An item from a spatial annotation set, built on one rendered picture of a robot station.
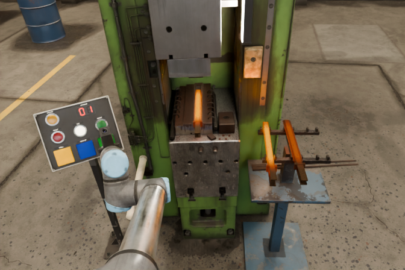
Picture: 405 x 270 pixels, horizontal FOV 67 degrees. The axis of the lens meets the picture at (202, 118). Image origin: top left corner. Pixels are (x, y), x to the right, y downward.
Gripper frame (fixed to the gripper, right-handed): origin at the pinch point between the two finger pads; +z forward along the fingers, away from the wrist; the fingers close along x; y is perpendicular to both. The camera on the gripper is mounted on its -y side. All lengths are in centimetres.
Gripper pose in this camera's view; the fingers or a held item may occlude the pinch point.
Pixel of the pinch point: (107, 144)
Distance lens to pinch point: 146.3
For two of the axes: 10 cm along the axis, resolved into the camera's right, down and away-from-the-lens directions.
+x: 9.1, -2.8, 3.2
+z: -3.5, -0.5, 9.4
